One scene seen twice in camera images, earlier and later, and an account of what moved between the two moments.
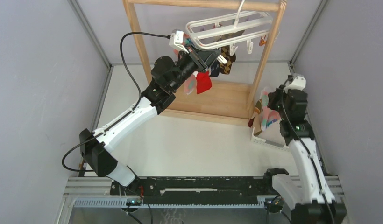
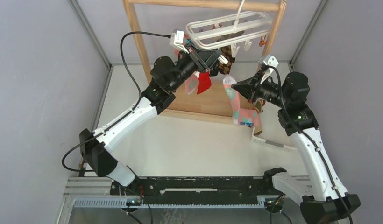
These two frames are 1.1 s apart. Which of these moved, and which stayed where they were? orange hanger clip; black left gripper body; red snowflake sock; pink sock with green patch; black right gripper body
Moved: black right gripper body
Stayed: pink sock with green patch; orange hanger clip; red snowflake sock; black left gripper body
